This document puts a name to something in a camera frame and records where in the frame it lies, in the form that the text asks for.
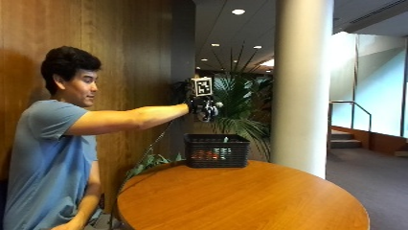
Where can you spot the white marker cube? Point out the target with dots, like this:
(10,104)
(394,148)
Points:
(201,86)

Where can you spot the white round column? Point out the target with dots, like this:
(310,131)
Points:
(301,86)

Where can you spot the wooden stairs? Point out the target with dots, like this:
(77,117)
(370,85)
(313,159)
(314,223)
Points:
(345,140)

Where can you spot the black plastic basket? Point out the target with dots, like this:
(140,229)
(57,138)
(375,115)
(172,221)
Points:
(216,150)

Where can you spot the items inside basket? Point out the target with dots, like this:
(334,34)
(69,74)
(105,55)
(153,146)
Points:
(210,154)

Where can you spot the the person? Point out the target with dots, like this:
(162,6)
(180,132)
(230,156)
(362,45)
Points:
(51,153)

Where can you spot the metal stair handrail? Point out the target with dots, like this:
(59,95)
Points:
(351,111)

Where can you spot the round ceiling light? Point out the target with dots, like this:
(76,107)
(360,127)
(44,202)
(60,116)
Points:
(238,11)

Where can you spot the small green leafy plant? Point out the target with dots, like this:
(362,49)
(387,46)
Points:
(149,162)

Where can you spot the large green potted plant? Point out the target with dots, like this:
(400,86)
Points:
(242,99)

